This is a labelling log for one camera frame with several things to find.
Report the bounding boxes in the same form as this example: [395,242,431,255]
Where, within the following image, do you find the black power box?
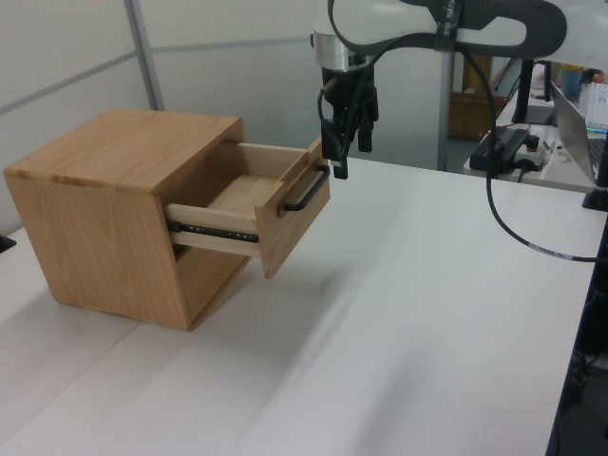
[468,126,531,173]

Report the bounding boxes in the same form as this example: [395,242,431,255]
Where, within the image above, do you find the blue bottle with yellow cap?
[559,63,585,104]

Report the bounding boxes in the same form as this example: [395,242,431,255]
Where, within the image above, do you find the brown wooden crate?
[447,88,510,142]

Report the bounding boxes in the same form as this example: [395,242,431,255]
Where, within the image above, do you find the silver laptop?
[549,81,608,185]

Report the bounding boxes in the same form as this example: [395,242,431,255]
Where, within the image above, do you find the grey emergency stop button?
[511,134,553,175]

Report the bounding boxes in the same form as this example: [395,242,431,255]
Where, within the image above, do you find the grey partition post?
[123,0,166,113]

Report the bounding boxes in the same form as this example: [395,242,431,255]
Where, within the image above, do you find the wooden drawer with black handle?
[165,136,333,279]

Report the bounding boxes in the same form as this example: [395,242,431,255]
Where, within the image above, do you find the wooden cabinet box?
[3,107,261,333]

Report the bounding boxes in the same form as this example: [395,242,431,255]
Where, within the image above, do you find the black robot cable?
[316,0,598,263]

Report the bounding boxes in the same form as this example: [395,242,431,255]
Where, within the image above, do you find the scissors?
[541,139,571,163]

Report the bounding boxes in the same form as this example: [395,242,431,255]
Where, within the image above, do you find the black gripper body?
[320,65,377,121]

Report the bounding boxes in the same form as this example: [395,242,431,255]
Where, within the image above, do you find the black monitor stand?
[509,58,560,127]

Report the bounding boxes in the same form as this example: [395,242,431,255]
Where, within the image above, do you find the tall wooden panel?
[462,52,491,94]

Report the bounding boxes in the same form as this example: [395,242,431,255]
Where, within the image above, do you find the plain wooden drawer front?
[175,244,252,330]

